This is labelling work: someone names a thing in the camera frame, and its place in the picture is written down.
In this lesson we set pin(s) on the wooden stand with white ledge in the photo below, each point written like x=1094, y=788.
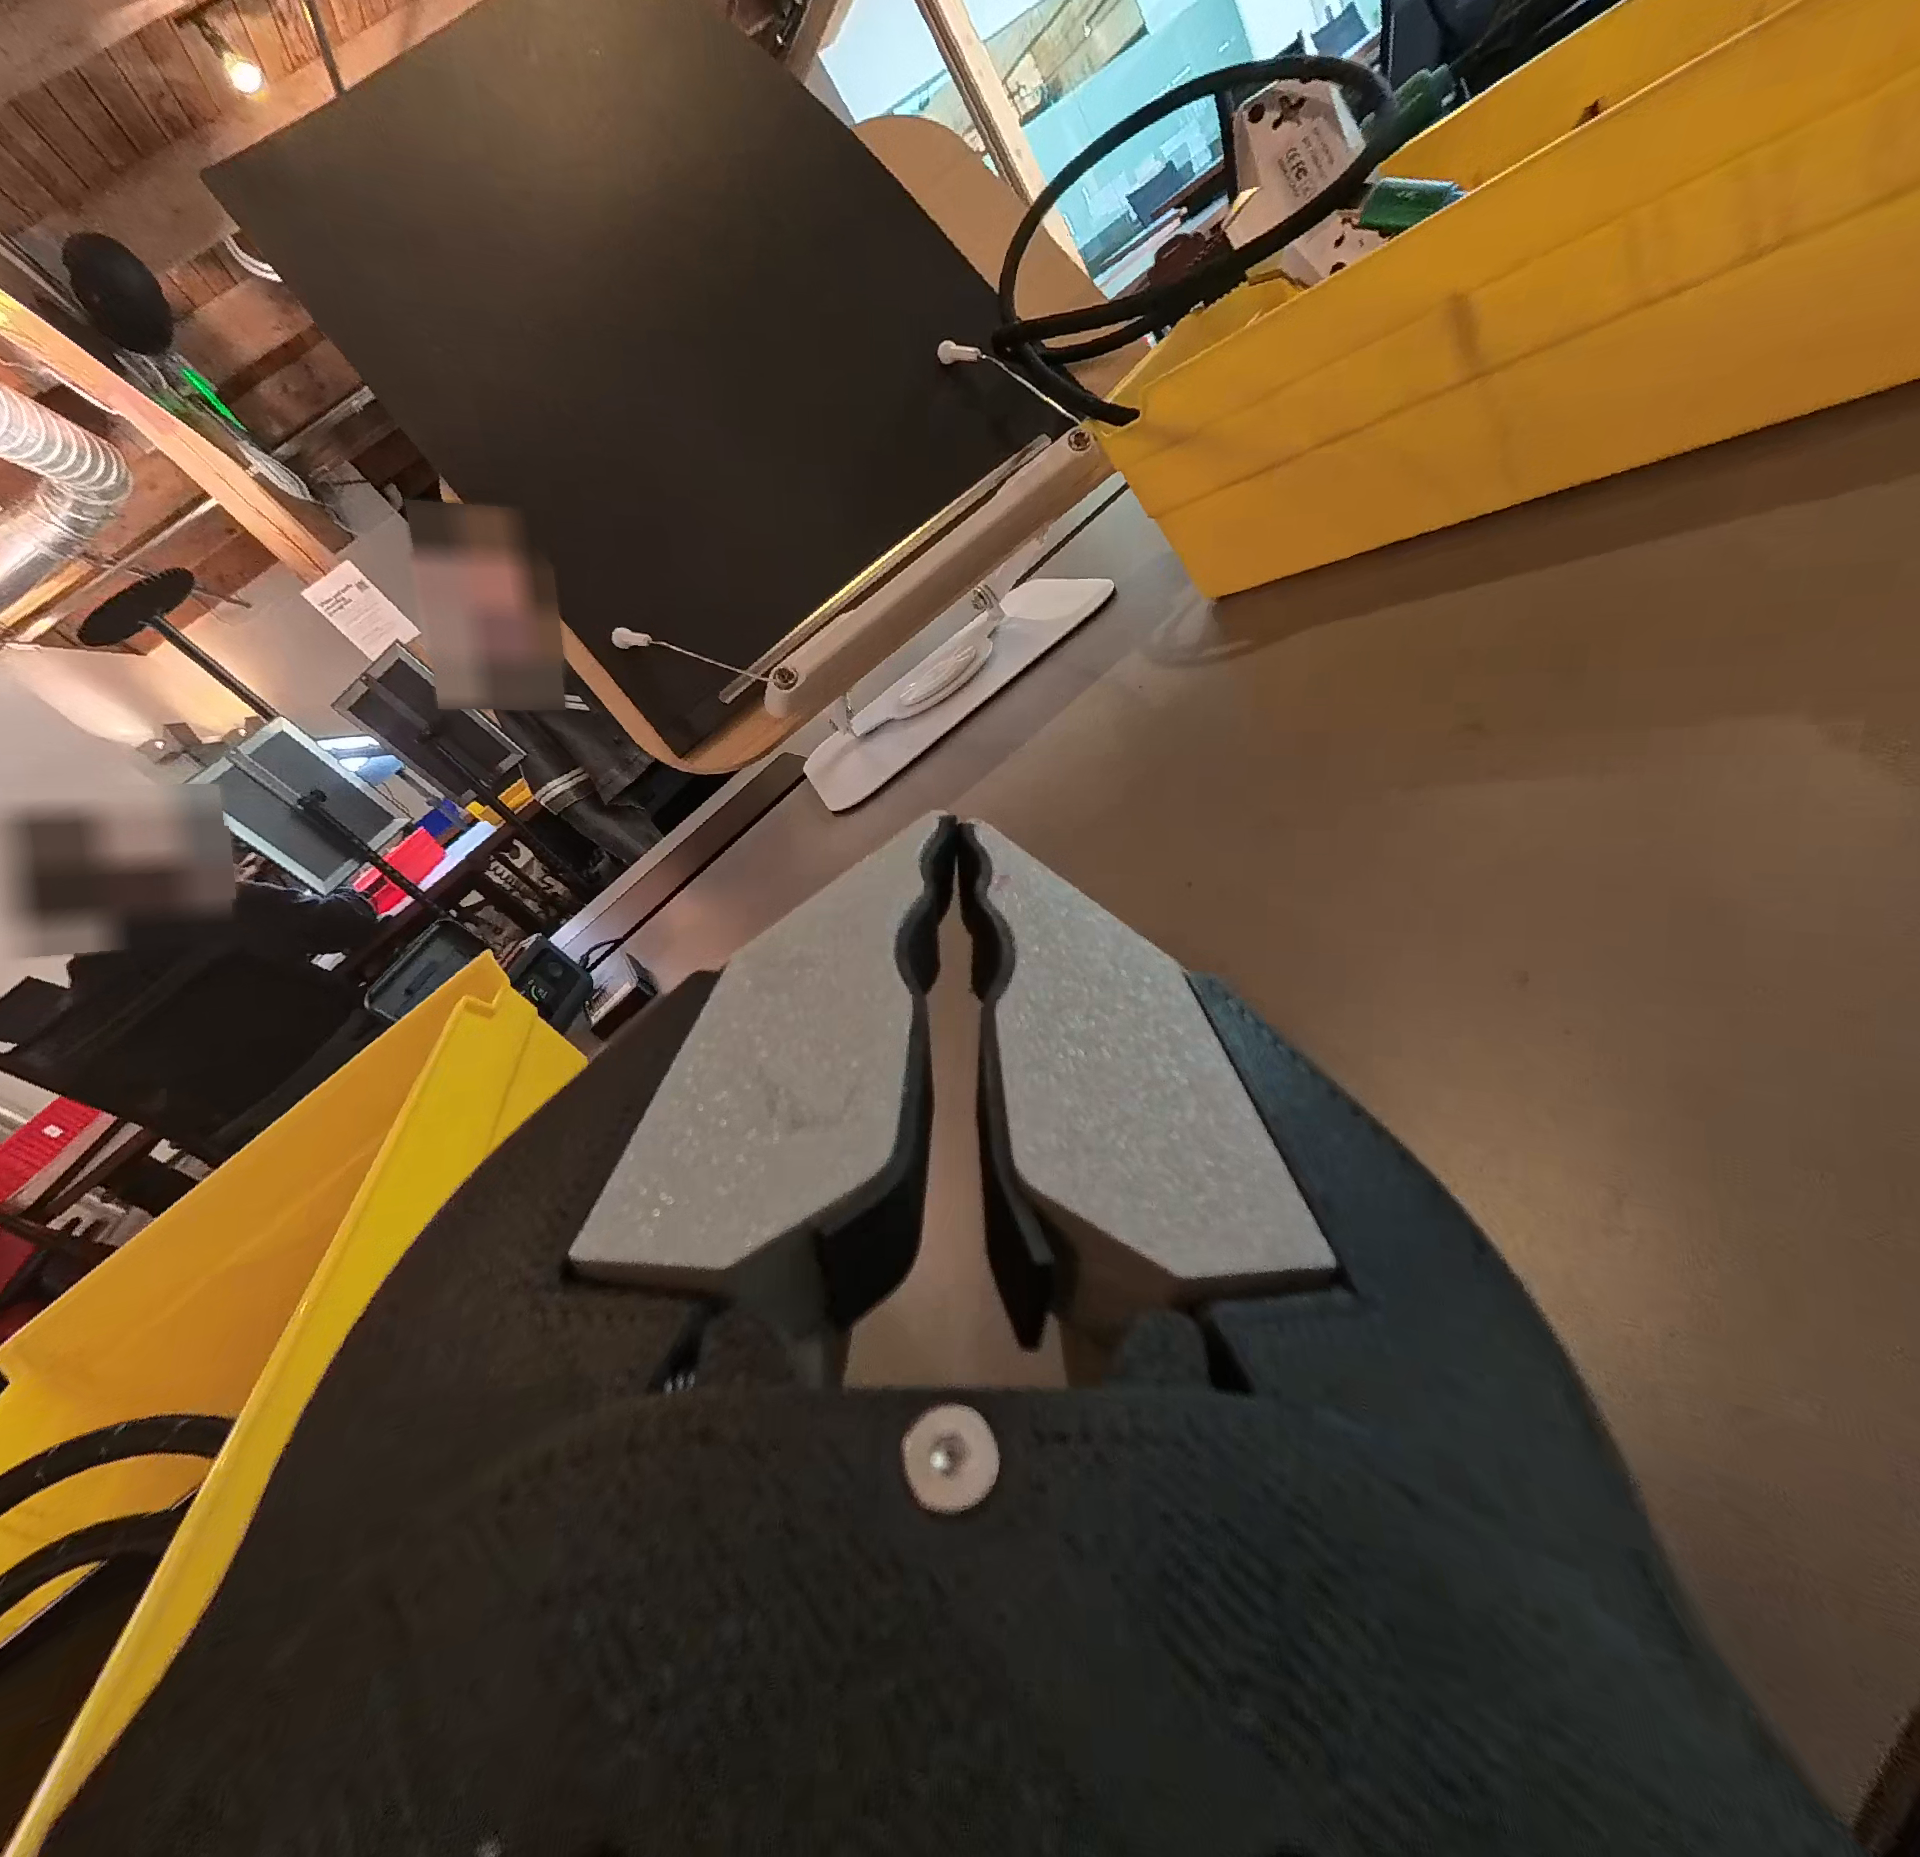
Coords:
x=959, y=206

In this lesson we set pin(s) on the white wall sign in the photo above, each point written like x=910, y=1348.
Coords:
x=363, y=614

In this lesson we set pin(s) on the black disc floor lamp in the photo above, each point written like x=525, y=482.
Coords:
x=136, y=605

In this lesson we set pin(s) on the grey computer monitor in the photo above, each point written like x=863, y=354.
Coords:
x=300, y=808

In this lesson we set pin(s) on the black round ceiling lamp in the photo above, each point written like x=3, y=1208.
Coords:
x=120, y=292

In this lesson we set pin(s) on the glowing ceiling bulb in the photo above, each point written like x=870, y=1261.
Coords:
x=245, y=74

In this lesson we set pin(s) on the silver ventilation duct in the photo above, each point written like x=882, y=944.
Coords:
x=54, y=493

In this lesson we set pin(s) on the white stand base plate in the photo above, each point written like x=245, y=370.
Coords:
x=1050, y=614

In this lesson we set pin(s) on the yellow plastic bin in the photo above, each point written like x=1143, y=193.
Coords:
x=225, y=1241
x=1500, y=390

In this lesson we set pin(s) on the red storage box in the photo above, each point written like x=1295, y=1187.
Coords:
x=54, y=1159

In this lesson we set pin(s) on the green circuit board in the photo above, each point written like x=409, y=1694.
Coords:
x=1411, y=203

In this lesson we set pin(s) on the black board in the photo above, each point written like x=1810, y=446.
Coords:
x=601, y=314

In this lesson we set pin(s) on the white power adapter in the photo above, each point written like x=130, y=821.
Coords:
x=1299, y=149

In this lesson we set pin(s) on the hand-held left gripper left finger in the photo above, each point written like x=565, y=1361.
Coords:
x=752, y=1107

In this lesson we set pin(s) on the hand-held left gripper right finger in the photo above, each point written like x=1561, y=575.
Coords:
x=1153, y=1107

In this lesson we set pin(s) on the dark grey battery charger case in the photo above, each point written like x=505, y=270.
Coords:
x=552, y=983

